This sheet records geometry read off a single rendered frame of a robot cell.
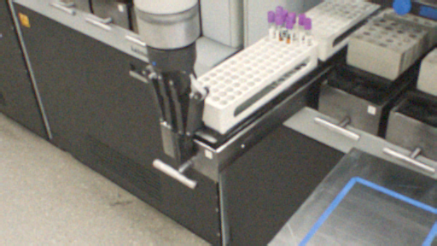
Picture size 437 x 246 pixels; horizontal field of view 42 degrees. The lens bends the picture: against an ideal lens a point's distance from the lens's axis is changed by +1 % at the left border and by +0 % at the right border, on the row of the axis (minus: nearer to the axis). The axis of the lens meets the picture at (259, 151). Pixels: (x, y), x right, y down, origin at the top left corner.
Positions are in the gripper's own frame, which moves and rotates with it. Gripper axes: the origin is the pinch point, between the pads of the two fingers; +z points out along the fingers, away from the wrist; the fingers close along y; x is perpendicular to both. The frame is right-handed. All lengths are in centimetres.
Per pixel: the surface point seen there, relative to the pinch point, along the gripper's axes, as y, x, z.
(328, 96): -10.4, -30.3, 1.7
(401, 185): -35.2, -11.8, -2.0
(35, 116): 112, -30, 61
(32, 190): 100, -15, 80
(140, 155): 53, -30, 49
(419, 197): -38.5, -11.0, -2.0
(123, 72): 54, -30, 20
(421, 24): -18, -51, -8
